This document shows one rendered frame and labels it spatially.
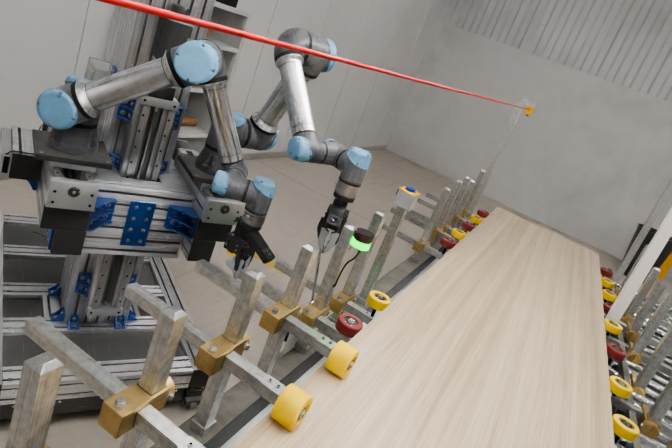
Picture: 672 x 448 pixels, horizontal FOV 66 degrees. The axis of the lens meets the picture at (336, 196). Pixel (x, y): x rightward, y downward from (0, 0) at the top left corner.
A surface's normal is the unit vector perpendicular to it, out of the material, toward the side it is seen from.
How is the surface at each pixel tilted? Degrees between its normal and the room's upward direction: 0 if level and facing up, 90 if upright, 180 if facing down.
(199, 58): 85
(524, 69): 90
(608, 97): 90
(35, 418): 90
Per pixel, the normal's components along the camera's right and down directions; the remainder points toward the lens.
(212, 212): 0.48, 0.43
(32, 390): -0.44, 0.12
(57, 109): -0.07, 0.36
